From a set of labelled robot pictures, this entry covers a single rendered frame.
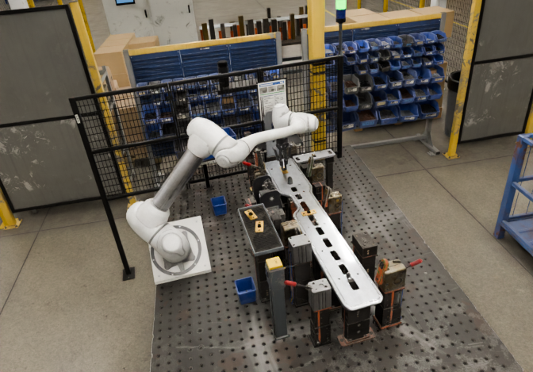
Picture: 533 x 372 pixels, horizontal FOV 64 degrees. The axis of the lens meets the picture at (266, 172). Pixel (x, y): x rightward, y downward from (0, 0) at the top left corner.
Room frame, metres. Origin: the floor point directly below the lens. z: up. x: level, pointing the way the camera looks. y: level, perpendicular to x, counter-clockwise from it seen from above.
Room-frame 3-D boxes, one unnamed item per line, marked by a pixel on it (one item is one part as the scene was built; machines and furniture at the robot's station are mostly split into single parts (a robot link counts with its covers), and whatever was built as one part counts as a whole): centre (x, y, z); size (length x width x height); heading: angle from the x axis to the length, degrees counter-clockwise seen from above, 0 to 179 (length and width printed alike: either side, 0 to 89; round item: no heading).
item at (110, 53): (6.52, 1.85, 0.52); 1.20 x 0.80 x 1.05; 4
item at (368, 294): (1.94, -0.23, 1.00); 1.38 x 0.22 x 0.02; 13
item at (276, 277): (1.41, 0.00, 0.92); 0.08 x 0.08 x 0.44; 13
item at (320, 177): (2.40, -0.33, 0.87); 0.12 x 0.09 x 0.35; 103
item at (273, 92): (2.97, -0.09, 1.30); 0.23 x 0.02 x 0.31; 103
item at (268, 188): (2.01, 0.00, 0.94); 0.18 x 0.13 x 0.49; 13
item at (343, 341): (1.34, -0.36, 0.84); 0.18 x 0.06 x 0.29; 103
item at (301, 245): (1.60, -0.13, 0.90); 0.13 x 0.10 x 0.41; 103
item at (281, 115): (2.41, -0.13, 1.41); 0.13 x 0.11 x 0.16; 60
